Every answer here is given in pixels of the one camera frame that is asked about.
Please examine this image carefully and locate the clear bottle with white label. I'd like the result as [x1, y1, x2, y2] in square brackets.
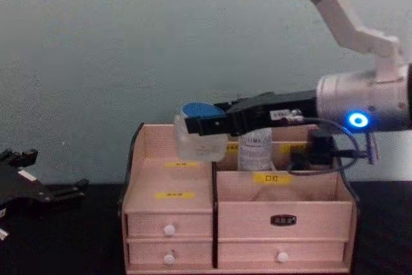
[237, 128, 275, 172]

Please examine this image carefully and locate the pale wooden desk organizer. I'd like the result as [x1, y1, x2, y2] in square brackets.
[117, 122, 360, 275]

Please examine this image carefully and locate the thin dark gripper cable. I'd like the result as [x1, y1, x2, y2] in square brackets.
[286, 116, 368, 176]

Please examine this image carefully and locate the black table cloth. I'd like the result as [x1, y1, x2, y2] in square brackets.
[0, 180, 412, 275]

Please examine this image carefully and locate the small black box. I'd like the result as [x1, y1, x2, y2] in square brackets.
[288, 128, 336, 170]

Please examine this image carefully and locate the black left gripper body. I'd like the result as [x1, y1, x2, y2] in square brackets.
[0, 162, 55, 220]

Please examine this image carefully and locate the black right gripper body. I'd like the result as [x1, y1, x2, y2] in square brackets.
[224, 89, 319, 137]

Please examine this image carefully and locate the small wooden drawer white knob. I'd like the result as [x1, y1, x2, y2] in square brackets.
[124, 211, 214, 240]
[126, 239, 214, 270]

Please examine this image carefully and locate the clear jar with blue lid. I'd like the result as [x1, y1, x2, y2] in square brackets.
[173, 102, 229, 162]

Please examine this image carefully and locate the wide wooden drawer white knob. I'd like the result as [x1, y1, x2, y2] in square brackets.
[218, 239, 348, 265]

